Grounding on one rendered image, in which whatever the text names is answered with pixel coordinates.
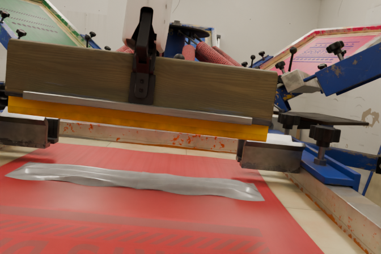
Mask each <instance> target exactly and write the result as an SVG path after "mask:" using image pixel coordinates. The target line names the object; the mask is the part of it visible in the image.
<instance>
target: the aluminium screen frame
mask: <svg viewBox="0 0 381 254"><path fill-rule="evenodd" d="M59 137H69V138H80V139H91V140H97V141H108V142H119V143H131V144H137V145H148V146H159V147H171V148H177V149H188V150H200V151H211V152H217V153H228V154H236V152H237V147H238V139H234V138H225V137H215V136H205V135H199V134H189V133H180V132H170V131H165V130H155V129H145V128H135V127H129V126H120V125H110V124H101V123H95V122H85V121H75V120H66V119H60V131H59ZM283 174H284V175H285V176H287V177H288V178H289V179H290V180H291V181H292V182H293V183H294V184H295V185H296V186H297V187H298V188H299V189H300V190H301V191H302V192H303V193H304V194H305V195H306V196H307V197H308V198H309V199H310V200H311V201H312V202H313V203H314V204H315V205H316V206H317V207H318V208H319V209H321V210H322V211H323V212H324V213H325V214H326V215H327V216H328V217H329V218H330V219H331V220H332V221H333V222H334V223H335V224H336V225H338V227H339V228H340V229H342V231H343V232H344V233H346V234H347V236H348V237H350V238H351V240H353V241H354V242H355V243H356V244H357V245H358V246H359V247H360V248H361V249H362V250H363V251H364V252H365V253H366V254H381V207H379V206H378V205H376V204H375V203H373V202H372V201H370V200H369V199H367V198H366V197H364V196H363V195H361V194H360V193H358V192H357V191H355V190H354V189H352V188H351V187H349V186H344V185H333V184H324V183H323V182H321V181H320V180H319V179H317V178H316V177H315V176H314V175H312V174H311V173H309V172H308V171H307V170H305V169H304V168H303V167H302V166H300V170H299V173H287V172H283Z"/></svg>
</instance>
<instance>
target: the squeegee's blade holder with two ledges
mask: <svg viewBox="0 0 381 254"><path fill-rule="evenodd" d="M23 99H27V100H37V101H46V102H52V103H61V104H71V105H81V106H86V107H95V108H105V109H115V110H120V111H129V112H139V113H149V114H154V115H164V116H173V117H183V118H192V119H198V120H208V121H217V122H226V123H232V124H242V125H252V118H251V117H249V116H239V115H230V114H224V113H215V112H205V111H196V110H191V109H181V108H172V107H162V106H157V105H144V104H134V103H128V102H123V101H114V100H104V99H95V98H86V97H80V96H70V95H61V94H51V93H46V92H37V91H23Z"/></svg>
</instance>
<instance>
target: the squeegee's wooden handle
mask: <svg viewBox="0 0 381 254"><path fill-rule="evenodd" d="M133 57H134V53H127V52H118V51H112V50H104V49H95V48H86V47H81V46H72V45H63V44H54V43H45V42H40V41H31V40H22V39H13V38H11V39H10V40H9V41H8V44H7V60H6V80H5V95H6V96H16V97H21V98H22V97H23V91H37V92H46V93H51V94H61V95H70V96H80V97H86V98H95V99H104V100H114V101H123V102H128V103H129V100H128V99H129V88H130V77H131V72H132V66H133ZM154 75H156V80H155V90H154V100H153V104H152V105H157V106H162V107H172V108H181V109H191V110H196V111H205V112H215V113H224V114H230V115H239V116H249V117H251V118H252V124H254V125H263V126H271V123H272V116H273V108H274V101H275V97H276V89H277V82H278V73H277V71H272V70H263V69H254V68H249V67H240V66H231V65H223V64H217V63H208V62H199V61H190V60H181V59H176V58H167V57H158V56H156V60H155V70H154Z"/></svg>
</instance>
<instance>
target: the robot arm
mask: <svg viewBox="0 0 381 254"><path fill-rule="evenodd" d="M171 9H172V0H127V3H126V10H125V19H124V27H123V32H122V42H123V43H124V44H125V45H126V46H127V47H129V48H130V49H132V50H134V57H133V66H132V72H131V77H130V88H129V99H128V100H129V102H130V103H134V104H144V105H152V104H153V100H154V90H155V80H156V75H154V70H155V60H156V56H158V57H159V53H163V52H164V51H165V47H166V42H167V36H168V29H169V25H170V17H171ZM150 60H151V62H150Z"/></svg>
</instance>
